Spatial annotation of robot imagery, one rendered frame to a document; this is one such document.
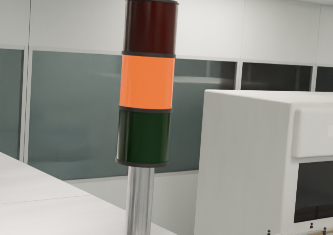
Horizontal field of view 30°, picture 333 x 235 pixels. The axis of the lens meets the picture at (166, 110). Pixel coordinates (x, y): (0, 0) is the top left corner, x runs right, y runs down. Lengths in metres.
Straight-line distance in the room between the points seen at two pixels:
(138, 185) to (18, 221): 0.20
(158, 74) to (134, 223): 0.14
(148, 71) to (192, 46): 5.79
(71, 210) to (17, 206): 0.07
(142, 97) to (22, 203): 0.31
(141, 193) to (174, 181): 5.84
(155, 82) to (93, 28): 5.15
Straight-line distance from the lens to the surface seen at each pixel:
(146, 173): 0.58
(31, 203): 0.82
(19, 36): 5.39
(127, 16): 0.57
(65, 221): 0.74
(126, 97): 0.57
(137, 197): 0.58
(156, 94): 0.56
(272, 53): 7.12
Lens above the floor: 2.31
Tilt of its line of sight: 6 degrees down
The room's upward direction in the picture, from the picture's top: 4 degrees clockwise
